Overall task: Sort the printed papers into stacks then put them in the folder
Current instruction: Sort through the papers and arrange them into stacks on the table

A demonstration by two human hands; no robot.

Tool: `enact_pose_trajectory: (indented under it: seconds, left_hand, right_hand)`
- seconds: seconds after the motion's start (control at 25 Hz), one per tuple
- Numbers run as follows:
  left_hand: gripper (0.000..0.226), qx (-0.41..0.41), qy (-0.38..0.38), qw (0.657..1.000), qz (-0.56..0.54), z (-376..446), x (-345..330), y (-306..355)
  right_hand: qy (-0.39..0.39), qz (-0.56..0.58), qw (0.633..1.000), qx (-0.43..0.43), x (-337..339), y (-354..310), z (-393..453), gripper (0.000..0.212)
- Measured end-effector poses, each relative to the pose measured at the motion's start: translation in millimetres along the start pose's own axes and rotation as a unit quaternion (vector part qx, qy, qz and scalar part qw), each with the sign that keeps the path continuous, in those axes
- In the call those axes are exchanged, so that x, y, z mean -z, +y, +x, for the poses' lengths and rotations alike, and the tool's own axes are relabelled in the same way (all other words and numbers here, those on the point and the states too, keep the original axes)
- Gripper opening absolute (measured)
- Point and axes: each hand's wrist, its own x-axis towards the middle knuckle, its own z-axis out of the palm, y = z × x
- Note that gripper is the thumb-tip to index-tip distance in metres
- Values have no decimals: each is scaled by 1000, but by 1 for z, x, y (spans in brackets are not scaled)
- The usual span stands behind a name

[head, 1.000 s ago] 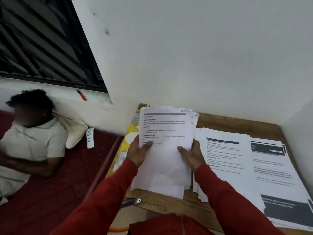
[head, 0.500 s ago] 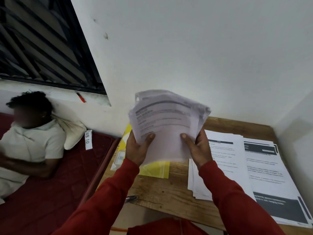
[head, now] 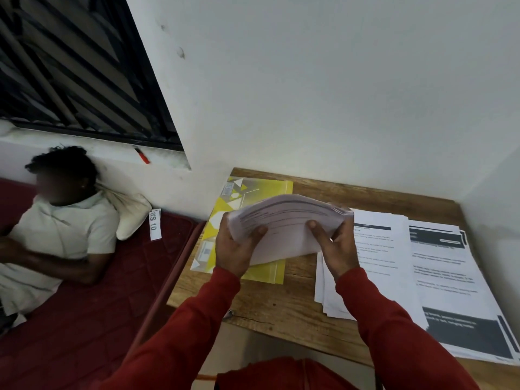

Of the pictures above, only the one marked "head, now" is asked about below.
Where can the person's right hand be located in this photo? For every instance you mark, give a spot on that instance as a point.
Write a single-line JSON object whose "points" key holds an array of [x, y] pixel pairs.
{"points": [[341, 251]]}

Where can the person's left hand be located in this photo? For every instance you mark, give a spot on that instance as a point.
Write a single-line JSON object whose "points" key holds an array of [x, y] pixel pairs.
{"points": [[235, 255]]}

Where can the pile of text-only sheets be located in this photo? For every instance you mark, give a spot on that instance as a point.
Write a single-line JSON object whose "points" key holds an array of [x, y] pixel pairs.
{"points": [[386, 255]]}

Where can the stack of printed sheets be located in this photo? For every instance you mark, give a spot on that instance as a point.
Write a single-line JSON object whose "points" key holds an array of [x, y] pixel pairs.
{"points": [[284, 223]]}

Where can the blue and silver stapler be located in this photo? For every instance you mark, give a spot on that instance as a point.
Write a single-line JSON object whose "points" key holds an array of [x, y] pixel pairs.
{"points": [[228, 314]]}

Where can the yellow patterned plastic folder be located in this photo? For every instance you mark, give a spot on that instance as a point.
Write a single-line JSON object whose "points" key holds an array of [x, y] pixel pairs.
{"points": [[268, 190]]}

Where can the small pile of printed sheets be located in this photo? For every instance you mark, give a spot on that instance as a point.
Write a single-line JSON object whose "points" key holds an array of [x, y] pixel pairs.
{"points": [[511, 333]]}

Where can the person's right forearm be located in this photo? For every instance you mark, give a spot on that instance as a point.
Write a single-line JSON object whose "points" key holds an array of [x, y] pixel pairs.
{"points": [[402, 341]]}

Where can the person's left forearm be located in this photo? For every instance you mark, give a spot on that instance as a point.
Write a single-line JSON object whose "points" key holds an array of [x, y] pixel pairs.
{"points": [[174, 341]]}

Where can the person's red jacket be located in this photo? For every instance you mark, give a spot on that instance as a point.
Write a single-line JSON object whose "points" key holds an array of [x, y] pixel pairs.
{"points": [[284, 377]]}

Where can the white paper label tag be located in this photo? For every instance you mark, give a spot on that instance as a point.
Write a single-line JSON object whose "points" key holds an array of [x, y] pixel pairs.
{"points": [[154, 225]]}

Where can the white pillow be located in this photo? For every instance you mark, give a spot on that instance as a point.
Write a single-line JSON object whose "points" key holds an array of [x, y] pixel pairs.
{"points": [[130, 215]]}

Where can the red marker on sill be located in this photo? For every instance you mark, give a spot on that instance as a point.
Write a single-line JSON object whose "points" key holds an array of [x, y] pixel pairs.
{"points": [[143, 157]]}

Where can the maroon bed mattress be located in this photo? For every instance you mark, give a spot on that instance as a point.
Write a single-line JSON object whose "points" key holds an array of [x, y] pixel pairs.
{"points": [[89, 320]]}

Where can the dark louvred window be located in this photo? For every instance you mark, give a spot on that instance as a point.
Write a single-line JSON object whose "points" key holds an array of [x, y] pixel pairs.
{"points": [[81, 64]]}

